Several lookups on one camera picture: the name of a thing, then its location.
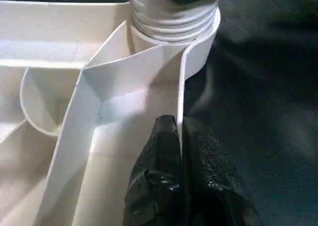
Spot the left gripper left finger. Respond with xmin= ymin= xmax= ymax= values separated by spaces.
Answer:
xmin=122 ymin=115 xmax=188 ymax=226

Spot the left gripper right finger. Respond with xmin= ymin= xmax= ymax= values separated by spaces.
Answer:
xmin=182 ymin=116 xmax=263 ymax=226

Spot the white plastic table leg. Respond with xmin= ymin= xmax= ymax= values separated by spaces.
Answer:
xmin=127 ymin=0 xmax=220 ymax=43

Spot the white plastic table top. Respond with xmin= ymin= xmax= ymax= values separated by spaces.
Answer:
xmin=0 ymin=0 xmax=221 ymax=226

